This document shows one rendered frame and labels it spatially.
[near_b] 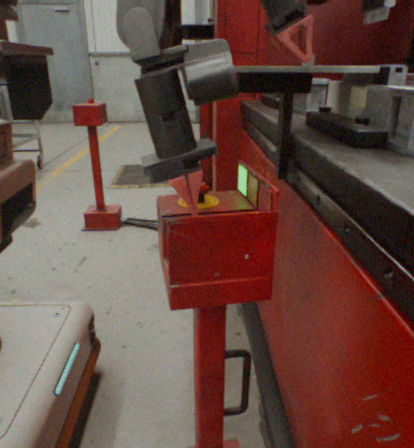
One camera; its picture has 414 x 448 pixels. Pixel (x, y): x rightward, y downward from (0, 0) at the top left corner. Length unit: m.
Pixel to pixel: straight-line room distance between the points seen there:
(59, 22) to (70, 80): 1.00
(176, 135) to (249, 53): 1.20
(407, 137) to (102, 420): 1.13
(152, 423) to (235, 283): 0.80
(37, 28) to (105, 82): 1.48
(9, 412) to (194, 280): 0.62
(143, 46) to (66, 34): 7.77
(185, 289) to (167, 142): 0.21
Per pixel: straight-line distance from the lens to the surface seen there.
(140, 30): 0.50
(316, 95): 1.18
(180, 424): 1.30
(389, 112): 0.72
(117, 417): 1.34
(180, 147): 0.51
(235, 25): 1.68
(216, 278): 0.57
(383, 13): 0.86
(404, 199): 0.43
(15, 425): 1.02
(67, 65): 8.26
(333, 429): 0.66
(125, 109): 8.08
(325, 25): 1.75
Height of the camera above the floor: 1.00
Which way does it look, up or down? 23 degrees down
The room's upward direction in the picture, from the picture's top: straight up
